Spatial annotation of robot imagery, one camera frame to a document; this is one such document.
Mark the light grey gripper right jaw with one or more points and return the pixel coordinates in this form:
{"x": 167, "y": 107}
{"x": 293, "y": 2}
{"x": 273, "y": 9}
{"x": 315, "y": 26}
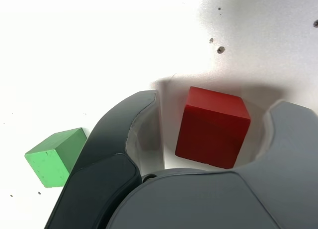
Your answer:
{"x": 198, "y": 204}

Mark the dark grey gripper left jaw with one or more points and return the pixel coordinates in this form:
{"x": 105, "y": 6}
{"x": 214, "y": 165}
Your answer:
{"x": 104, "y": 169}

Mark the green cube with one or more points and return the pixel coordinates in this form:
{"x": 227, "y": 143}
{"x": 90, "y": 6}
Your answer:
{"x": 49, "y": 162}

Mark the red cube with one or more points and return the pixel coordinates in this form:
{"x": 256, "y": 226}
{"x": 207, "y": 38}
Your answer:
{"x": 211, "y": 134}

